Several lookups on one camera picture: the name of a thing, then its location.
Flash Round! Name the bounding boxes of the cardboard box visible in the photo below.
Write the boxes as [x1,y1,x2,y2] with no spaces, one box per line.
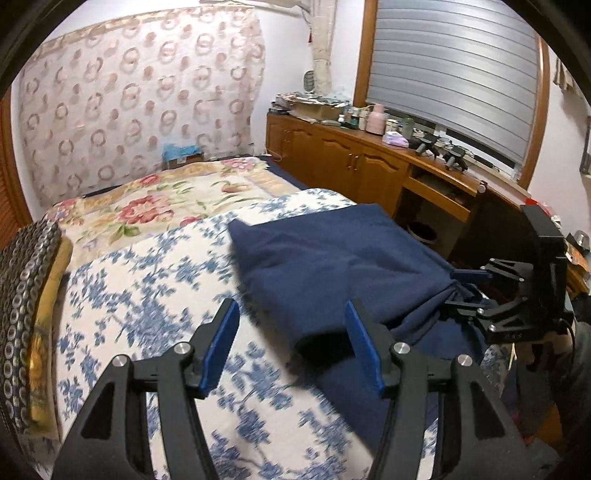
[288,100,342,121]

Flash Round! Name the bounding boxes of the tied white lace curtain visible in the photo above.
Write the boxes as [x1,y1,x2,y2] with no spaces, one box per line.
[302,0,335,93]

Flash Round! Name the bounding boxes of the red floral cream quilt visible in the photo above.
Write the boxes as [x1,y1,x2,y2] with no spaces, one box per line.
[44,156,301,268]

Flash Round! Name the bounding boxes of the navy blue t-shirt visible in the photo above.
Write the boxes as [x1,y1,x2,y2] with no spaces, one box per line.
[228,202,509,444]

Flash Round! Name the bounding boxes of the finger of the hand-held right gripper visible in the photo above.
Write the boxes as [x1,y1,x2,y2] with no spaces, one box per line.
[450,259,536,297]
[443,295,542,345]

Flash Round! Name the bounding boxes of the dark waste bin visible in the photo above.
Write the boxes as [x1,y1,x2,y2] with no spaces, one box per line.
[406,220,438,245]

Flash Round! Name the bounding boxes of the blue floral white blanket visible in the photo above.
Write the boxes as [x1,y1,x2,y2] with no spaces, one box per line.
[46,188,509,480]

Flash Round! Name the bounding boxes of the blue item on box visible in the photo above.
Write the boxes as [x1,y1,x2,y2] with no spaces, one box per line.
[163,142,205,168]

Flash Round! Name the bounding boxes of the person's right hand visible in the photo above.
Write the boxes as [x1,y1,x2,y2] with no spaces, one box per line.
[513,335,573,411]

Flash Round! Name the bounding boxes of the dark medallion patterned pillow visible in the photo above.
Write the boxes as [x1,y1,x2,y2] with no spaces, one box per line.
[0,219,63,435]

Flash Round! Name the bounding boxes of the wooden cabinet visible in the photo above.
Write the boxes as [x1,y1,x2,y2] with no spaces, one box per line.
[265,111,591,296]

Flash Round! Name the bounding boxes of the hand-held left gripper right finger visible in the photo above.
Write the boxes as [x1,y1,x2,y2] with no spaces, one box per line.
[345,299,527,480]

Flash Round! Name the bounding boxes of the grey window blind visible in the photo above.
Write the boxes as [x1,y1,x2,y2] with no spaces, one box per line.
[365,0,543,169]

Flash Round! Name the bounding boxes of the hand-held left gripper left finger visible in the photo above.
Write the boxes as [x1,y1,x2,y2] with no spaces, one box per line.
[51,298,241,480]

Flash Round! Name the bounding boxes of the circle patterned sheer curtain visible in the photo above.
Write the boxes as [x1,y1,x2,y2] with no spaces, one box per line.
[18,4,269,208]

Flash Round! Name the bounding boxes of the pink bottle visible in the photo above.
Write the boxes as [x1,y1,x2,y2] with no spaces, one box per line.
[365,104,389,136]

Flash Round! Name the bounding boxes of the mustard yellow pillow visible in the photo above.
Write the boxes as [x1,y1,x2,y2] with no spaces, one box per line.
[28,237,75,423]

